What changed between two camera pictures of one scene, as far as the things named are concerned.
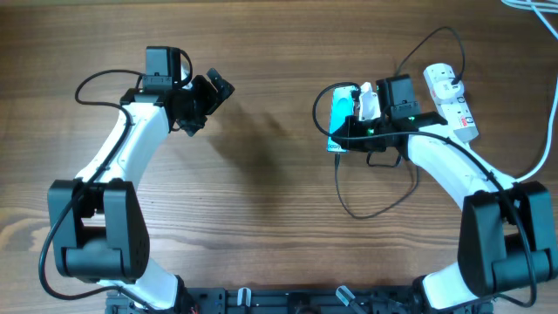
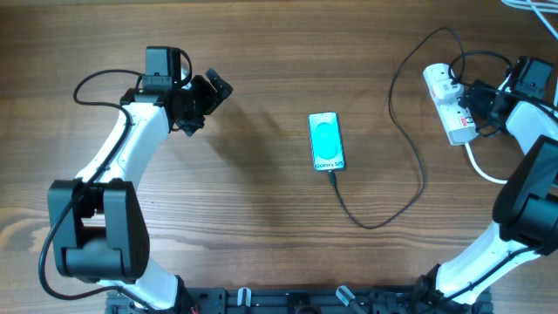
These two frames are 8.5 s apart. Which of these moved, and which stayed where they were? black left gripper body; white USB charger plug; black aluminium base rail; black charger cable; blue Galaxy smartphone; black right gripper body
Moved: blue Galaxy smartphone; black charger cable; black right gripper body
Stayed: black aluminium base rail; black left gripper body; white USB charger plug
